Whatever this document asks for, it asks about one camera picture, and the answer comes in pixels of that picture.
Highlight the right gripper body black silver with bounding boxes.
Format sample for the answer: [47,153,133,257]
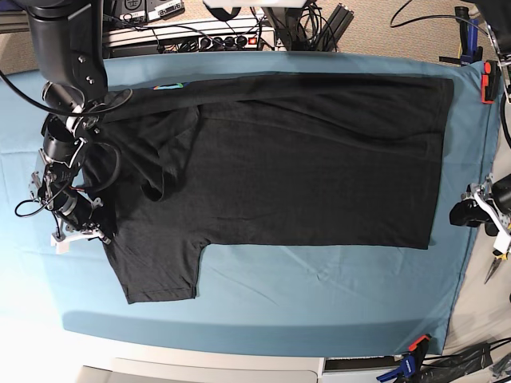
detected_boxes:
[50,189,111,243]

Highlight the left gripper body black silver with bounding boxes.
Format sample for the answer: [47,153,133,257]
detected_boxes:
[461,174,510,235]

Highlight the black T-shirt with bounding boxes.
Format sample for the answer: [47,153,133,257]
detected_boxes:
[100,73,455,304]

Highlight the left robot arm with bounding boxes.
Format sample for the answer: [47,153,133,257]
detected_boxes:
[450,1,510,243]

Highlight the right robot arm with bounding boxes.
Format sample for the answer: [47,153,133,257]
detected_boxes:
[23,1,113,244]

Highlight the orange black clamp top right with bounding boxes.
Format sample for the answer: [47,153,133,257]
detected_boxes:
[481,60,501,105]

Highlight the blue bar clamp top right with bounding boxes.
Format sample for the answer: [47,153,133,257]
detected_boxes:
[438,6,483,66]

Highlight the orange blue clamp bottom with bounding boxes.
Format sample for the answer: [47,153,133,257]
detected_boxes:
[376,334,431,383]

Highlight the blue table cloth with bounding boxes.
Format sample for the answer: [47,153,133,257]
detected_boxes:
[1,52,500,357]

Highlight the black aluminium extrusion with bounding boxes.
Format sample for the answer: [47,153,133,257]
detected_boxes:
[316,3,354,52]

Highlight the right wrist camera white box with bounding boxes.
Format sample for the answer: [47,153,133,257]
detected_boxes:
[50,232,71,255]

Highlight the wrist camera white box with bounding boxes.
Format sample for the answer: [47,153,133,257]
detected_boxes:
[50,232,71,255]
[493,231,511,255]

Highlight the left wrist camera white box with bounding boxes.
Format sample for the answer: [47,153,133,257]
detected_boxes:
[493,231,511,255]

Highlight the yellow handled pliers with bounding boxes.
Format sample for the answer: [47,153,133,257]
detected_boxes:
[484,250,508,284]

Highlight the black power strip red switch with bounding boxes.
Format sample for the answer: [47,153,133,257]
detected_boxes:
[156,35,260,53]

